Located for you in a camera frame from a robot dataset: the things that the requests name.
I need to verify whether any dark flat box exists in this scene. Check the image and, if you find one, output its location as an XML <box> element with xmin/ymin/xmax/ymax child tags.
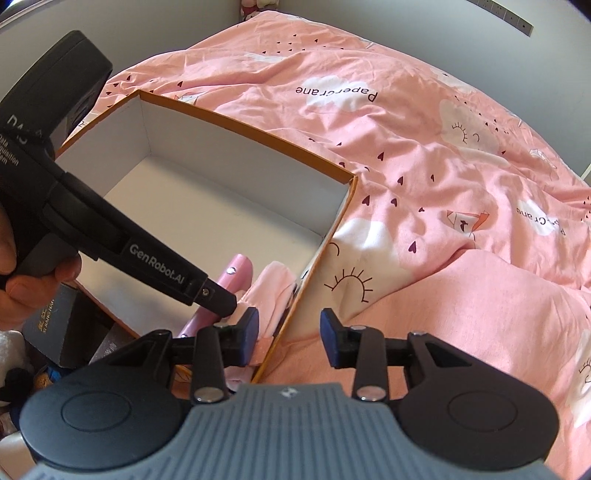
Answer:
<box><xmin>88</xmin><ymin>322</ymin><xmax>141</xmax><ymax>366</ymax></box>

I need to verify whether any white perforated strip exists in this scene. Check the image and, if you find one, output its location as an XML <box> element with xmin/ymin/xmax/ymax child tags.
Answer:
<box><xmin>475</xmin><ymin>0</ymin><xmax>534</xmax><ymax>38</ymax></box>

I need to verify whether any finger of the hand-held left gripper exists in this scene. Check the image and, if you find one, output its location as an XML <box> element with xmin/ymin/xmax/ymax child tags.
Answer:
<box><xmin>194</xmin><ymin>275</ymin><xmax>238</xmax><ymax>320</ymax></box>

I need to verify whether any black box gold print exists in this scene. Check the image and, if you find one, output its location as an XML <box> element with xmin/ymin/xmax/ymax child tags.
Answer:
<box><xmin>23</xmin><ymin>282</ymin><xmax>114</xmax><ymax>370</ymax></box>

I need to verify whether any person's left hand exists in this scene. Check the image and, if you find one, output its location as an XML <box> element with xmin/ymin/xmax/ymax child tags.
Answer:
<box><xmin>0</xmin><ymin>203</ymin><xmax>83</xmax><ymax>320</ymax></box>

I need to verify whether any orange cardboard box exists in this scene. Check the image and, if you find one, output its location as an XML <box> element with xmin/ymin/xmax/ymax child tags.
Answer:
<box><xmin>55</xmin><ymin>90</ymin><xmax>360</xmax><ymax>384</ymax></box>

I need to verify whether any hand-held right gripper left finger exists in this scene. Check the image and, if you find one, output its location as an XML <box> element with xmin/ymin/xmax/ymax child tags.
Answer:
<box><xmin>108</xmin><ymin>307</ymin><xmax>260</xmax><ymax>403</ymax></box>

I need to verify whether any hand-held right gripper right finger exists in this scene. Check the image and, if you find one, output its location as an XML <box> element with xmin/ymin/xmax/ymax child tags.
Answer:
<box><xmin>320</xmin><ymin>308</ymin><xmax>483</xmax><ymax>402</ymax></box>

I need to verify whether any white plush toy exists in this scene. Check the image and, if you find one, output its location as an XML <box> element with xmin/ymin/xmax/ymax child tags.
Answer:
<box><xmin>0</xmin><ymin>330</ymin><xmax>35</xmax><ymax>407</ymax></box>

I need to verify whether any pink cloth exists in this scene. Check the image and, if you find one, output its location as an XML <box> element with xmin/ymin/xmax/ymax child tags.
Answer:
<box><xmin>226</xmin><ymin>261</ymin><xmax>298</xmax><ymax>384</ymax></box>

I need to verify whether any pink printed blanket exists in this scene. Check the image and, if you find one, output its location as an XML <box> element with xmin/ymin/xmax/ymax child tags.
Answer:
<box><xmin>78</xmin><ymin>9</ymin><xmax>591</xmax><ymax>480</ymax></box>

